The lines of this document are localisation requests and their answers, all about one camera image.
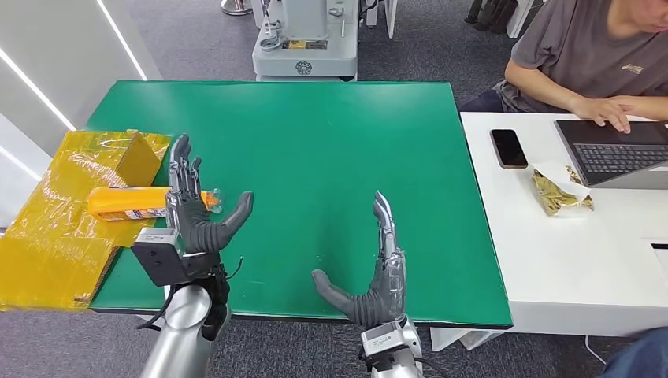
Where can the person's left forearm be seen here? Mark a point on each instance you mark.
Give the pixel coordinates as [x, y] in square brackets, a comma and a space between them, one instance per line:
[649, 107]

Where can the white table leg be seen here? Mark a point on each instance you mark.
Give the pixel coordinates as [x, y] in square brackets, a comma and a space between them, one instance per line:
[454, 338]

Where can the blue cloth item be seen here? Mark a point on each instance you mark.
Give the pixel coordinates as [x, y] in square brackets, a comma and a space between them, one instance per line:
[642, 357]

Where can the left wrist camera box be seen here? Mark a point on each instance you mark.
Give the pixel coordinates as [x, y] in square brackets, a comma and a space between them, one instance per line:
[156, 255]

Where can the white stand leg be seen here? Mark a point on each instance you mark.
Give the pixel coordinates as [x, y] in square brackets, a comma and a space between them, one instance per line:
[390, 15]

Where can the grey laptop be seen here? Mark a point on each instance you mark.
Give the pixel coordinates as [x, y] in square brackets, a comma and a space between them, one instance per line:
[616, 154]

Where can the white machine base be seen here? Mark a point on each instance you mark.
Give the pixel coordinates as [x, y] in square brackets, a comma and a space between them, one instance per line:
[305, 57]

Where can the orange plastic bottle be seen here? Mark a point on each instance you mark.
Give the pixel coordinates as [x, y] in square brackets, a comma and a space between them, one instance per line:
[125, 201]

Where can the gold snack packet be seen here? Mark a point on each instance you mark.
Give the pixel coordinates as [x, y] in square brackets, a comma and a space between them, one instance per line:
[556, 197]

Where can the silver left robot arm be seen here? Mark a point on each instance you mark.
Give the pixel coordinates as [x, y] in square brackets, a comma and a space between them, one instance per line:
[180, 334]

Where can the person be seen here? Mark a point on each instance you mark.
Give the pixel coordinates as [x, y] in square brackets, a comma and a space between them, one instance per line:
[584, 52]

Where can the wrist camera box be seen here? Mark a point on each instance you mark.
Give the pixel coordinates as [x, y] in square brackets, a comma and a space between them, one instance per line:
[156, 255]
[383, 342]

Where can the black smartphone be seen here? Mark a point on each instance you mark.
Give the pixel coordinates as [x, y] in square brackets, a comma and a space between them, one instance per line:
[509, 148]

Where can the person's right forearm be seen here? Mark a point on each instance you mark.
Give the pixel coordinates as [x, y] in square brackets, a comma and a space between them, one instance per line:
[542, 86]

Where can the chrome stand base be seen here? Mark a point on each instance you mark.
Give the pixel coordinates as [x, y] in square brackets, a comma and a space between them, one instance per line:
[236, 6]

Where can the yellow taped cardboard box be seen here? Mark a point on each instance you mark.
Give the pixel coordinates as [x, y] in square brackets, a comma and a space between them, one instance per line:
[52, 250]

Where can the person's right hand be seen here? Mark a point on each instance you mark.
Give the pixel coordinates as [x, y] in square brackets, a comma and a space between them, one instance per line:
[605, 109]

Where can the white furniture panel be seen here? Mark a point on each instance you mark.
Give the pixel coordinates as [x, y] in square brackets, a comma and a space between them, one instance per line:
[522, 18]

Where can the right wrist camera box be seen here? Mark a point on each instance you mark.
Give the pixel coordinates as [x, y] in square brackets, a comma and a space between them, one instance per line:
[383, 342]

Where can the black chair base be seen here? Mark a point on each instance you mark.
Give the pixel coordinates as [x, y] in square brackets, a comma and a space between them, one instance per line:
[490, 14]

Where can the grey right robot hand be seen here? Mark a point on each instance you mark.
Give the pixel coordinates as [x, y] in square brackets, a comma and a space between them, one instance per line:
[387, 292]

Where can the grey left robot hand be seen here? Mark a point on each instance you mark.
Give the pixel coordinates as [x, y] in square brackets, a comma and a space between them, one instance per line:
[195, 229]

